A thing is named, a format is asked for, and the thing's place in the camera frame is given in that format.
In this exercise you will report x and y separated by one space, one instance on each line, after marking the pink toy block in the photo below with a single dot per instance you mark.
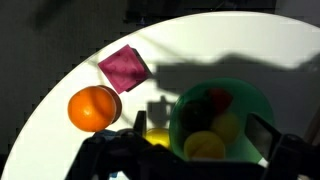
123 68

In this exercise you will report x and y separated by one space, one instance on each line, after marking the red toy ball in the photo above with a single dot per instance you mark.
220 100

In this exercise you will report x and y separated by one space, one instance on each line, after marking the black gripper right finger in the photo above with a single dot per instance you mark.
263 135

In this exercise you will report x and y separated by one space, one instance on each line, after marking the yellow toy banana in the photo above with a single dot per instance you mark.
157 137

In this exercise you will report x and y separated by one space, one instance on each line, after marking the small yellow toy ball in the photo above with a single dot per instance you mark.
204 145

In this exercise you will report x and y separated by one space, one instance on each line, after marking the orange toy fruit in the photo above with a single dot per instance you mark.
91 108

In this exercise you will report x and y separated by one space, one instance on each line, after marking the dark purple toy ball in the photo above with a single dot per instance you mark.
195 116

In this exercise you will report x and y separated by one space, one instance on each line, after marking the translucent green plastic bowl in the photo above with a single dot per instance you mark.
256 100

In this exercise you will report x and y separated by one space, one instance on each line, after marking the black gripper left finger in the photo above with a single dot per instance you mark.
140 121

